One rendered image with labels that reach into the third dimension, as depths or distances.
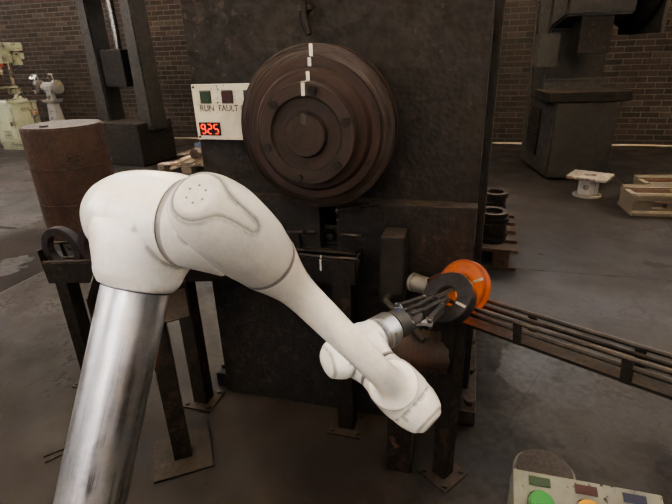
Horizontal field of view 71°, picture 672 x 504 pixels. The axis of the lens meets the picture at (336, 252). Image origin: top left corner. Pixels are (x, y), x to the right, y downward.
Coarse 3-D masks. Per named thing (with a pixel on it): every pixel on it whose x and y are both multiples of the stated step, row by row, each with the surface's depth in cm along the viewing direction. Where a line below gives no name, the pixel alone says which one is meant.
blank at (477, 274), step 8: (456, 264) 135; (464, 264) 133; (472, 264) 131; (456, 272) 134; (464, 272) 132; (472, 272) 130; (480, 272) 128; (472, 280) 130; (480, 280) 128; (488, 280) 128; (480, 288) 127; (488, 288) 127; (456, 296) 133; (480, 296) 127; (488, 296) 128; (448, 304) 134; (480, 304) 127; (472, 312) 130
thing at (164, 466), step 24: (96, 288) 145; (168, 312) 145; (168, 336) 152; (168, 360) 153; (168, 384) 156; (168, 408) 159; (168, 432) 163; (192, 432) 180; (168, 456) 169; (192, 456) 169
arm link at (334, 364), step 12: (360, 324) 111; (372, 324) 111; (372, 336) 107; (384, 336) 110; (324, 348) 106; (384, 348) 106; (324, 360) 106; (336, 360) 103; (336, 372) 104; (348, 372) 104
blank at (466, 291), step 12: (444, 276) 132; (456, 276) 130; (432, 288) 133; (444, 288) 131; (456, 288) 128; (468, 288) 125; (456, 300) 126; (468, 300) 124; (444, 312) 126; (456, 312) 124; (468, 312) 124; (444, 324) 126; (456, 324) 125
